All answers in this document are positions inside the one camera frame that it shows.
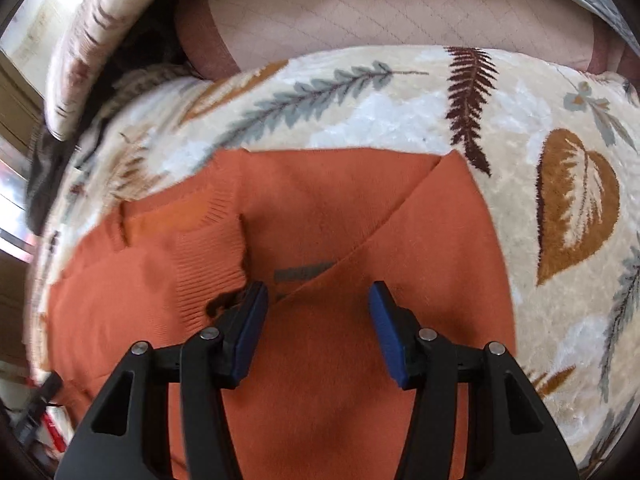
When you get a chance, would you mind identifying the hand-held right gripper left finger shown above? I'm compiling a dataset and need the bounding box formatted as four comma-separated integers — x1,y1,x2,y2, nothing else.
54,281,269,480

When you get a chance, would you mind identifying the striped floral quilted pillow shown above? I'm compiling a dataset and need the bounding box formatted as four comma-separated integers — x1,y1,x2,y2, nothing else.
45,0,198,142

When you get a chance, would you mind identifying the leaf print fleece blanket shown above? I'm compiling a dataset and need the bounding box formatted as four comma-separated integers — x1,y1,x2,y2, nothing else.
22,46,640,480

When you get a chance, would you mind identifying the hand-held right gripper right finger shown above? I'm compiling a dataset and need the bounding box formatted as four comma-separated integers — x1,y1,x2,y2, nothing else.
368,281,581,480

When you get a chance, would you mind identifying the orange knit sweater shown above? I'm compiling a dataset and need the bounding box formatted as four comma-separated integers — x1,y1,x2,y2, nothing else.
47,148,517,480

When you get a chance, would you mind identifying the pink quilted bed sheet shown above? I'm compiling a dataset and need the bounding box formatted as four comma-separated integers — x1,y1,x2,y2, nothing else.
175,0,632,81

